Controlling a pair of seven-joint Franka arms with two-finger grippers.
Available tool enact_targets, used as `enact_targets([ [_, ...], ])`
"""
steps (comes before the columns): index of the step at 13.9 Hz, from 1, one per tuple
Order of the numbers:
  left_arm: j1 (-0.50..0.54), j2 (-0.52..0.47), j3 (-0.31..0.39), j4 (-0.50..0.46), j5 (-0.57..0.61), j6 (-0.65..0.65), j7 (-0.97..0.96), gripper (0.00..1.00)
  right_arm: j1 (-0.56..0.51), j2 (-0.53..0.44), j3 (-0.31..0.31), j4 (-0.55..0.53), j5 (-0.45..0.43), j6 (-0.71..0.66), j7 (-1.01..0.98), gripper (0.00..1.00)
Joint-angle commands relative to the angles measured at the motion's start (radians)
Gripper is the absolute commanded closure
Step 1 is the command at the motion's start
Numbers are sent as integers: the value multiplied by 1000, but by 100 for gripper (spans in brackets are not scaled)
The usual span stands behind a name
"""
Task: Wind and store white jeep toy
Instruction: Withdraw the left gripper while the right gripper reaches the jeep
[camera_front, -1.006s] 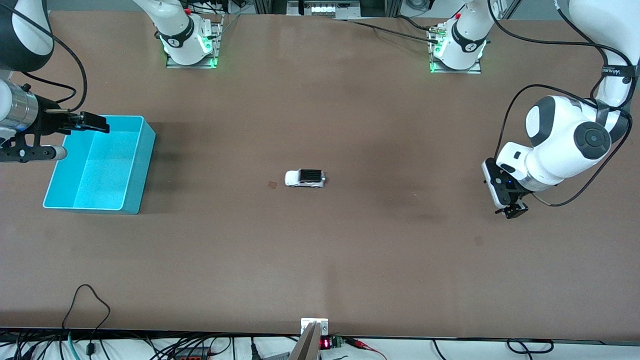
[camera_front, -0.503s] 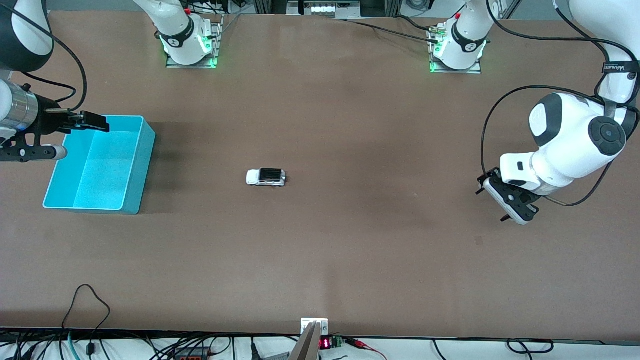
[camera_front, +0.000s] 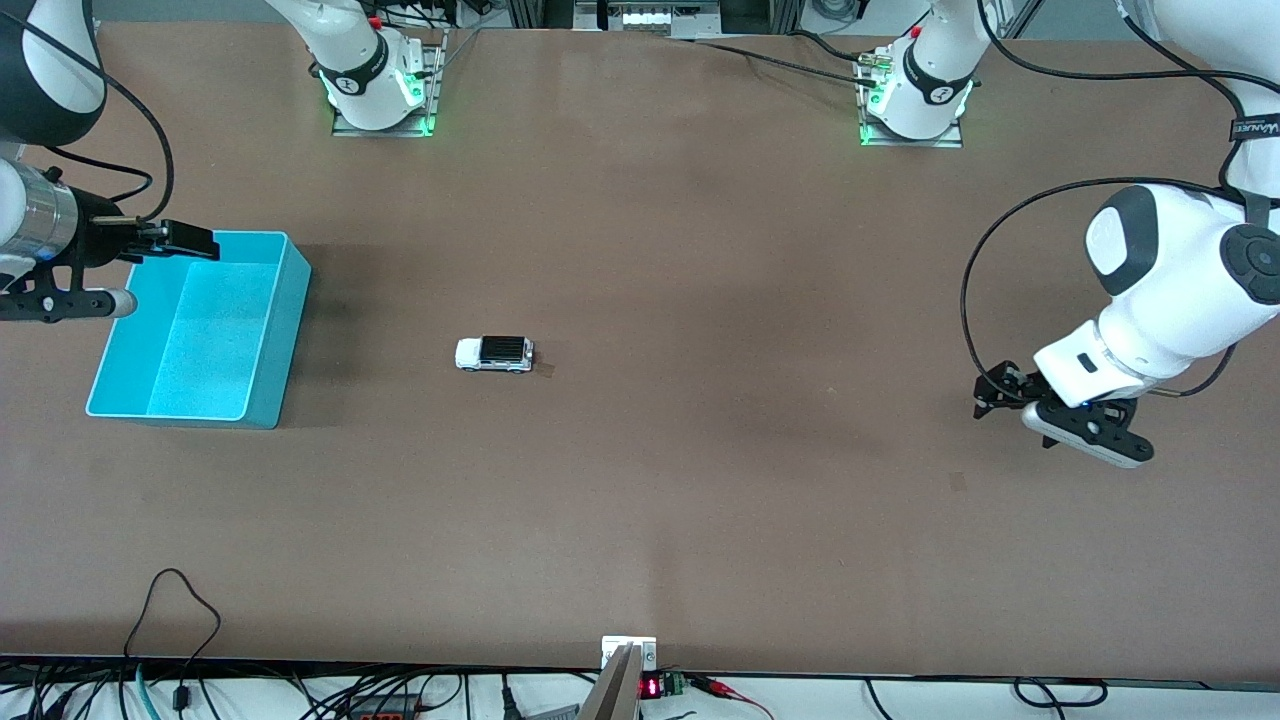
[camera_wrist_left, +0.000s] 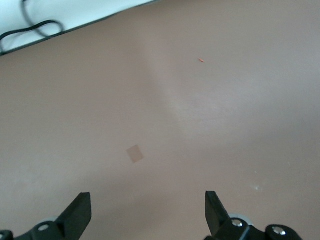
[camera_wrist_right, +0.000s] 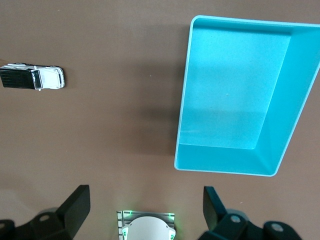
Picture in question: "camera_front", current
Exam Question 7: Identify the white toy jeep black roof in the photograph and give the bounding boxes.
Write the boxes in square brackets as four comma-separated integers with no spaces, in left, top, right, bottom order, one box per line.
[455,335,536,374]

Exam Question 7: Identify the black cable bundle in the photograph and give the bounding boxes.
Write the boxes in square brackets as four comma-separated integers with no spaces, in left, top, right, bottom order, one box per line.
[0,660,471,720]

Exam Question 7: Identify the black cable to arm base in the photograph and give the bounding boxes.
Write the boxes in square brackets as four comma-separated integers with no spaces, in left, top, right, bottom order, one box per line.
[665,30,886,91]

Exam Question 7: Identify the grey metal camera post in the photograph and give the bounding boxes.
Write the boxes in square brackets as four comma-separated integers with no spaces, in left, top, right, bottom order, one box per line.
[578,643,641,720]

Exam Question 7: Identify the black coiled cable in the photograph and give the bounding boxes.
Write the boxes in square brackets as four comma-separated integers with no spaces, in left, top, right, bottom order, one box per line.
[865,678,1109,720]

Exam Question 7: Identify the teal plastic bin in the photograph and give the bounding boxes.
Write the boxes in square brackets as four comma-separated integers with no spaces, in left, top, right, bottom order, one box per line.
[85,230,312,430]

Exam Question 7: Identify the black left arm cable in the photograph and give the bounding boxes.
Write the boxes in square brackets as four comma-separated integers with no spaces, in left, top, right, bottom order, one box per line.
[962,0,1280,399]

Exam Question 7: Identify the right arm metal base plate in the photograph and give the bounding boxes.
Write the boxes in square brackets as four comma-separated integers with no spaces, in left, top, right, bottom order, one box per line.
[332,30,448,138]

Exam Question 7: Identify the white lit control box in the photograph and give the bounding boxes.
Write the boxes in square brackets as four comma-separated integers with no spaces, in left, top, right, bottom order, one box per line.
[573,0,723,39]

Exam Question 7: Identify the red clip lead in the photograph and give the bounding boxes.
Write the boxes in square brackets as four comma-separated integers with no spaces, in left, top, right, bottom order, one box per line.
[690,675,776,720]

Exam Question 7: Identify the aluminium frame posts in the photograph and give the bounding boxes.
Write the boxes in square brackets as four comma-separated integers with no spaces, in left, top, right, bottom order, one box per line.
[505,0,576,29]

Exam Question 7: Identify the thin black looped cable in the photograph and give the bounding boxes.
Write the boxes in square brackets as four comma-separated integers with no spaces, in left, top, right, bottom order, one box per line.
[123,568,222,711]

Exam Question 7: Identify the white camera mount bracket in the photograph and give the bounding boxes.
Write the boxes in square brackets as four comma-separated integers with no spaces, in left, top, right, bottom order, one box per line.
[601,636,658,671]

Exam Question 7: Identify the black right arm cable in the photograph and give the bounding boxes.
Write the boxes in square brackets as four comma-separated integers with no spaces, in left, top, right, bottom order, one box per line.
[0,5,176,223]

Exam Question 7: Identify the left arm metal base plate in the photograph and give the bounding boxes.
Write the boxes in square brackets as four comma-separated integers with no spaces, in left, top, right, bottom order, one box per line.
[858,45,964,149]

